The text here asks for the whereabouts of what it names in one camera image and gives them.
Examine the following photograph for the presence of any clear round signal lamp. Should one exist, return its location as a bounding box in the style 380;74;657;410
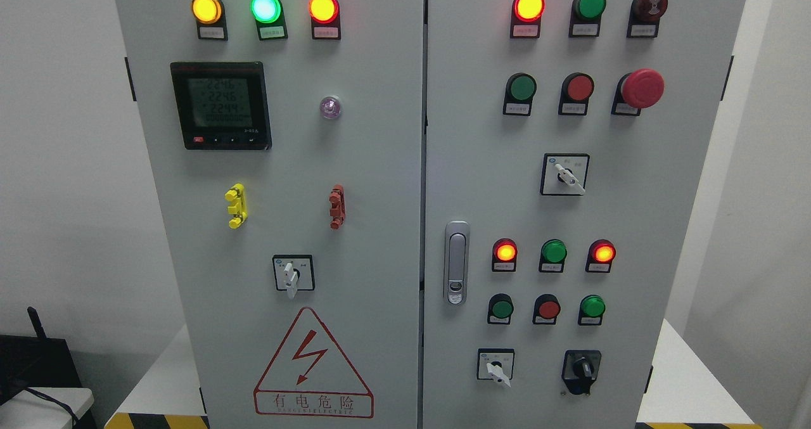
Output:
319;95;342;120

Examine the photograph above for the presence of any red lit indicator top right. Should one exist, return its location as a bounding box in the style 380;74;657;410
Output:
510;0;546;39

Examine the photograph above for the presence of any red lit indicator lower left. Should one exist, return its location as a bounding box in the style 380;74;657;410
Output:
490;238;518;272

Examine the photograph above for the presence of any yellow black hazard tape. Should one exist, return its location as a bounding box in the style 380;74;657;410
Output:
105;413;210;429
634;421;762;429

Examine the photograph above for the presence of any red emergency stop button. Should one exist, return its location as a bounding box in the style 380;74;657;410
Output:
611;68;665;117

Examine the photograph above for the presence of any red electrical hazard sticker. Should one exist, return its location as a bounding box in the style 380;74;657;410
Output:
253;307;374;419

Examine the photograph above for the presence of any green push button second row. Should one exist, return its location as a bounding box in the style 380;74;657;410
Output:
503;73;538;117

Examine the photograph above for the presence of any red terminal connector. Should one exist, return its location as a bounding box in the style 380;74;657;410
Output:
328;184;347;230

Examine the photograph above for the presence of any dark red buzzer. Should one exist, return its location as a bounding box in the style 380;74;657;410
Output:
627;0;668;39

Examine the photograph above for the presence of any red push button second row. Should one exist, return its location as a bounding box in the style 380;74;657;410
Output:
558;73;596;115

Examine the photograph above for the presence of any green lit indicator light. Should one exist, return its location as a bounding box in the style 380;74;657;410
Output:
251;0;288;41

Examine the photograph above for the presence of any grey cabinet door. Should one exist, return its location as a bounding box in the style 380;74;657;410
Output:
115;0;423;428
423;0;745;428

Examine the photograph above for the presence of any white rotary switch upper right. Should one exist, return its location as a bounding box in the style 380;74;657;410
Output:
540;153;590;196

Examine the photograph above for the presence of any red push button bottom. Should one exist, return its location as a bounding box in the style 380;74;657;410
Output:
532;293;561;325

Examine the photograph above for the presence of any green push button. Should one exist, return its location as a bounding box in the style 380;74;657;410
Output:
577;295;606;326
568;0;606;37
487;293;514;324

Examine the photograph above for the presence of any black router with antenna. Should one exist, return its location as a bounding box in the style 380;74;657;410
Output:
1;307;83;404

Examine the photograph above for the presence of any yellow black hazard tape left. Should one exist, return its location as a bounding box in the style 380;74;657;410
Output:
105;413;210;429

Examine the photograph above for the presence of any red lit indicator lower right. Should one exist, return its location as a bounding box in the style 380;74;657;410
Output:
585;239;616;273

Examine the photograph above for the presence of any green push button bottom left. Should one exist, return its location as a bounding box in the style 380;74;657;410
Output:
487;293;514;324

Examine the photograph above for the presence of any yellow terminal connector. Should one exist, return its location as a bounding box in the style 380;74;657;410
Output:
225;182;248;229

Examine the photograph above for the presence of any grey left cabinet door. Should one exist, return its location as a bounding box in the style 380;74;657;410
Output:
115;0;423;428

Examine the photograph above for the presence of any yellow indicator light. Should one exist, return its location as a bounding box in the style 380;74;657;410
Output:
191;0;228;41

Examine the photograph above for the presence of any red lit indicator light left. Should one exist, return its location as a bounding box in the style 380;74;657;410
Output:
308;0;342;41

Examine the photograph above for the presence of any grey right cabinet door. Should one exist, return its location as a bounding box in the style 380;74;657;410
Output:
423;0;745;428

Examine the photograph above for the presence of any green push button top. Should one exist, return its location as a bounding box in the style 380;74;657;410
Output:
568;0;606;37

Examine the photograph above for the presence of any white rotary switch lower right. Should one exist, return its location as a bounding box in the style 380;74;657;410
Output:
476;348;515;388

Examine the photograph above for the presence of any green push button bottom right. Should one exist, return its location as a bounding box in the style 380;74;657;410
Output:
577;295;606;326

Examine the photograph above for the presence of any silver door handle lock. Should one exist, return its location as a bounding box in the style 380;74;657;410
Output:
444;221;470;305

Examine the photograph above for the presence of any black cable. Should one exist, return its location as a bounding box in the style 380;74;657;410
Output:
24;386;80;427

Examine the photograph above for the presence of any white rotary selector switch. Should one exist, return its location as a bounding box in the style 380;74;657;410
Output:
272;255;316;300

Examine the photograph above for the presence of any yellow black hazard tape right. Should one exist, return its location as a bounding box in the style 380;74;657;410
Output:
634;421;762;429

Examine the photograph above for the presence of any black digital power meter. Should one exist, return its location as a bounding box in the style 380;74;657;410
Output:
170;61;272;151

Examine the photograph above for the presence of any green indicator lower middle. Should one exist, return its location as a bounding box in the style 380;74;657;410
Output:
539;239;568;273

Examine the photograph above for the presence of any black rotary switch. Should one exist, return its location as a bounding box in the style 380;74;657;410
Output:
560;349;602;395

